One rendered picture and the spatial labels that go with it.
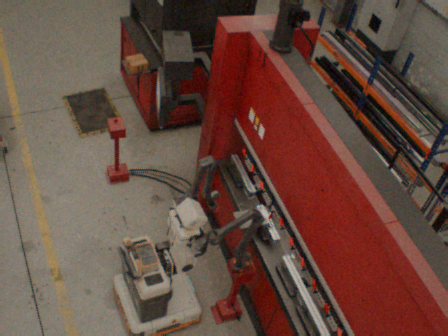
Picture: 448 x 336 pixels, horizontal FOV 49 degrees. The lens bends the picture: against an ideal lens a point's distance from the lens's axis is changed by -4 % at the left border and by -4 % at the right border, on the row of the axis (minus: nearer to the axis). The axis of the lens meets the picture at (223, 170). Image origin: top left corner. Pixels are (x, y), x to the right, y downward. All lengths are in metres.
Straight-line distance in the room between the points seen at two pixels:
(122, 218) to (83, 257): 0.63
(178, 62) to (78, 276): 2.28
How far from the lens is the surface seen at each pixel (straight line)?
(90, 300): 5.02
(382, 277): 3.09
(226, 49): 4.21
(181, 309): 4.65
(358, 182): 3.08
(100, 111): 6.84
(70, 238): 5.44
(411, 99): 5.61
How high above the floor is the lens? 4.33
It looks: 45 degrees down
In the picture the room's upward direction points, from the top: 11 degrees clockwise
